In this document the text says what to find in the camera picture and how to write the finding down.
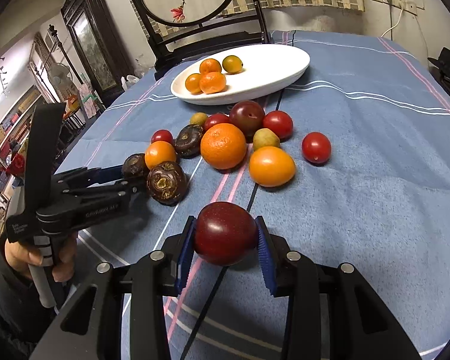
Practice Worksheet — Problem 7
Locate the brown passion fruit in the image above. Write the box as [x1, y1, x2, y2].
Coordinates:
[122, 153, 149, 178]
[147, 161, 188, 206]
[174, 124, 204, 158]

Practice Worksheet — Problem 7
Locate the brown passion fruit front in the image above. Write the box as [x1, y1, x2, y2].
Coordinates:
[147, 161, 188, 206]

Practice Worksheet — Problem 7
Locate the dark red plum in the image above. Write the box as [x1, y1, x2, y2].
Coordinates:
[229, 100, 265, 137]
[194, 202, 258, 267]

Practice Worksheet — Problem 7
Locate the person's left hand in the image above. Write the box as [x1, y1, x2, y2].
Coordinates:
[4, 232, 78, 283]

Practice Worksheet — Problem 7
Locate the red cherry tomato left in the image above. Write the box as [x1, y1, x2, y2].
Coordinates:
[151, 129, 174, 145]

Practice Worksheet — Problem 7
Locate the red cherry tomato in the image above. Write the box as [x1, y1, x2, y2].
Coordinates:
[151, 129, 174, 145]
[301, 132, 332, 165]

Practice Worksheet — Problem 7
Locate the yellow green fruit back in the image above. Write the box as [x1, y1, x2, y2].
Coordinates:
[189, 112, 209, 127]

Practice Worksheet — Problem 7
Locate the large orange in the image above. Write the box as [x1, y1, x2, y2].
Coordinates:
[201, 123, 247, 170]

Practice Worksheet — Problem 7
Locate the red tomato centre back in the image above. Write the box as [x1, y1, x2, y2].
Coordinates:
[204, 113, 229, 132]

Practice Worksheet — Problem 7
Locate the dark wooden framed cabinet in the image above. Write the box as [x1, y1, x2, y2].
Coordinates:
[61, 0, 134, 107]

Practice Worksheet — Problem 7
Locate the small mandarin plate left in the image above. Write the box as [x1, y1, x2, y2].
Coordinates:
[185, 73, 202, 94]

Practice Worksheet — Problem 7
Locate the mandarin on plate front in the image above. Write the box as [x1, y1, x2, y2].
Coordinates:
[199, 72, 227, 94]

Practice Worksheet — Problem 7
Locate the mandarin on plate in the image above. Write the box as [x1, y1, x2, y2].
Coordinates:
[199, 72, 227, 94]
[199, 58, 222, 75]

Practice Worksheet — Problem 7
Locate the dark red plum back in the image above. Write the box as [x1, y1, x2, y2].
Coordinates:
[229, 100, 265, 137]

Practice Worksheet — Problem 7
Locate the green yellow small fruit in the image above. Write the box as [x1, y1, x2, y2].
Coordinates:
[253, 127, 280, 151]

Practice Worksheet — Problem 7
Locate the mandarin on plate back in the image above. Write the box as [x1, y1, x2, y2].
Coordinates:
[199, 58, 222, 75]

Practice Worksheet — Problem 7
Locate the yellow green plate fruit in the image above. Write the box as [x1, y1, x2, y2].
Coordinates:
[222, 55, 243, 74]

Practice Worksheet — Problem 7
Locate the blue striped tablecloth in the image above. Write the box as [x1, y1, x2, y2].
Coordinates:
[57, 31, 450, 359]

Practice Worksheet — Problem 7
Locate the red tomato upper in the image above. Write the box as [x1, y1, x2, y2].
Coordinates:
[262, 111, 293, 141]

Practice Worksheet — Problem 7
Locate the red cherry tomato right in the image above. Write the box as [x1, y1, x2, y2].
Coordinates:
[301, 132, 332, 165]

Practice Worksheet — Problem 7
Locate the white oval plate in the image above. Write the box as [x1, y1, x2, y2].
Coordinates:
[170, 44, 311, 106]

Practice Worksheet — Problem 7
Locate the round embroidered bird screen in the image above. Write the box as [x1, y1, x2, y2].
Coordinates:
[130, 0, 271, 80]

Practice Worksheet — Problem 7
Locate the white wall power strip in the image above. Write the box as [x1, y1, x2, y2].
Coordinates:
[371, 0, 418, 16]

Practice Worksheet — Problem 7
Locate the white power cable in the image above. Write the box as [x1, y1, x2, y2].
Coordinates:
[380, 1, 406, 39]

